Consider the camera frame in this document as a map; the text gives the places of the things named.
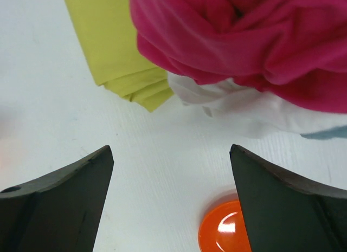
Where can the magenta pink cloth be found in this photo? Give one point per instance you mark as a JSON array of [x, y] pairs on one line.
[[295, 49]]

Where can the white cloth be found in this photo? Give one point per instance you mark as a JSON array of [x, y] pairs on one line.
[[249, 112]]

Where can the light blue cloth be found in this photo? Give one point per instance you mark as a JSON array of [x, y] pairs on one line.
[[336, 132]]

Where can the orange plastic plate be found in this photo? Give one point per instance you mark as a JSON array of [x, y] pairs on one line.
[[223, 229]]

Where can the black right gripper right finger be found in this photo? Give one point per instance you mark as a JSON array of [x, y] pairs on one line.
[[284, 211]]

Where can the yellow-green cloth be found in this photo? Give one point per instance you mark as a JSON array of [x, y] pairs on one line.
[[108, 40]]

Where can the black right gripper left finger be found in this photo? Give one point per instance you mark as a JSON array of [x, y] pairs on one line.
[[60, 211]]

